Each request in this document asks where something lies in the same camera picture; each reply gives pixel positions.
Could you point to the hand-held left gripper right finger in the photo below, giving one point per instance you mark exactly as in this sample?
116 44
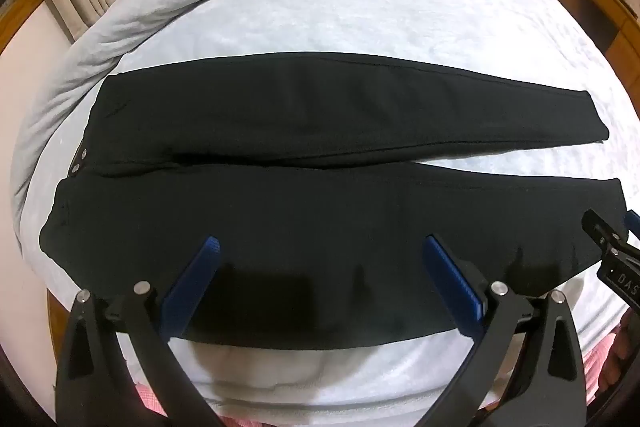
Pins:
450 277

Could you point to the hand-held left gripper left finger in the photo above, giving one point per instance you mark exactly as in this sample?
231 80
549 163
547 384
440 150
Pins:
200 267

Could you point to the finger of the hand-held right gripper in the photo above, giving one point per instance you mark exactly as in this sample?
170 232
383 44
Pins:
602 229

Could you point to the black pants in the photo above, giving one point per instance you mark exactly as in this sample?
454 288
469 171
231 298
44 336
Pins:
300 207

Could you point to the person's right hand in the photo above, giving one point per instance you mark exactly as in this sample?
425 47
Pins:
614 367

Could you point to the wooden desk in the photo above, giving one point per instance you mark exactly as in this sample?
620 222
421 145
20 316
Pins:
615 22

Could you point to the grey comforter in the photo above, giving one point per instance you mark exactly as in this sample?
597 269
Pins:
150 7

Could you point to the light blue bed sheet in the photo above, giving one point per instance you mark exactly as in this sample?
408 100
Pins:
375 17

